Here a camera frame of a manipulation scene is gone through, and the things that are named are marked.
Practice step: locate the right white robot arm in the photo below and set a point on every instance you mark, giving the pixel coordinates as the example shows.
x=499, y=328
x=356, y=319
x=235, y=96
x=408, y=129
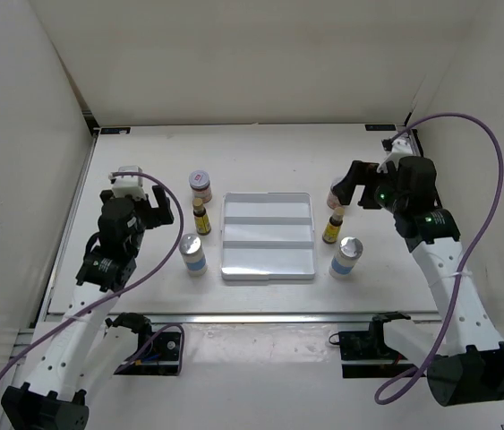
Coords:
x=464, y=364

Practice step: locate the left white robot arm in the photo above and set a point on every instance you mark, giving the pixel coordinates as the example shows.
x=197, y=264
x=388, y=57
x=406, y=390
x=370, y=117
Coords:
x=87, y=346

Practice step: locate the yellow-label sauce bottle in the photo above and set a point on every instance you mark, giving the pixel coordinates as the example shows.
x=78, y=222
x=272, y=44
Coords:
x=332, y=229
x=201, y=218

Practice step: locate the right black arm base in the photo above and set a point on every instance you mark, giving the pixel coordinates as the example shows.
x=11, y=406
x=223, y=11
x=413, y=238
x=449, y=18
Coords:
x=391, y=345

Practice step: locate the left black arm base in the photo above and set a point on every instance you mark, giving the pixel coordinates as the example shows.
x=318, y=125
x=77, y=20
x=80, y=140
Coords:
x=160, y=352

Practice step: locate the white divided organizer tray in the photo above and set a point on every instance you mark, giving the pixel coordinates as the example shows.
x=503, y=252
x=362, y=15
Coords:
x=267, y=237

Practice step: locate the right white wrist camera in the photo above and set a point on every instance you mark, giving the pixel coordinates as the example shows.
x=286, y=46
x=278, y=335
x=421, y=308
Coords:
x=395, y=150

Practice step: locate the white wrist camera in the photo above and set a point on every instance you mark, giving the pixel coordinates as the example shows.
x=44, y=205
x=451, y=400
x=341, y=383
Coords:
x=128, y=186
x=395, y=150

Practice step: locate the white-lid spice jar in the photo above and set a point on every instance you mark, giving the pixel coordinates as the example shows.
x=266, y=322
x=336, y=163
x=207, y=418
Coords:
x=332, y=200
x=199, y=182

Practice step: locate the blue-label shaker bottle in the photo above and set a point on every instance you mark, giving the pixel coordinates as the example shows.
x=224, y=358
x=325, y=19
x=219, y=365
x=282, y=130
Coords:
x=347, y=255
x=191, y=250

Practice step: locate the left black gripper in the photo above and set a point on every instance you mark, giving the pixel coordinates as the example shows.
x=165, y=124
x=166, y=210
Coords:
x=156, y=216

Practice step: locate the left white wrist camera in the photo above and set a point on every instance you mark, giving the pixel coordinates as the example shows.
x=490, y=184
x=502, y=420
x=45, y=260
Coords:
x=128, y=186

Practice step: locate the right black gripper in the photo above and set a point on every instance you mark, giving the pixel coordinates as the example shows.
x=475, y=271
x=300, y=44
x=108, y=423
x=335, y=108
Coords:
x=363, y=174

